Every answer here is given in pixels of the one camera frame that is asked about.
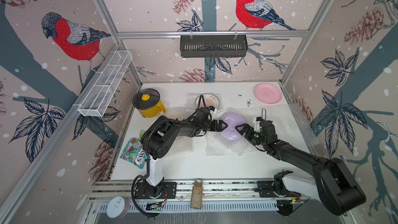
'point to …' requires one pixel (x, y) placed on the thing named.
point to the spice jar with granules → (196, 195)
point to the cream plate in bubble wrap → (183, 146)
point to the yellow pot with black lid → (147, 101)
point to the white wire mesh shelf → (93, 103)
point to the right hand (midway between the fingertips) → (239, 128)
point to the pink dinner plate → (268, 93)
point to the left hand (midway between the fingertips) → (224, 124)
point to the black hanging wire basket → (213, 46)
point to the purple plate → (232, 120)
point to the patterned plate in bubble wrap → (213, 99)
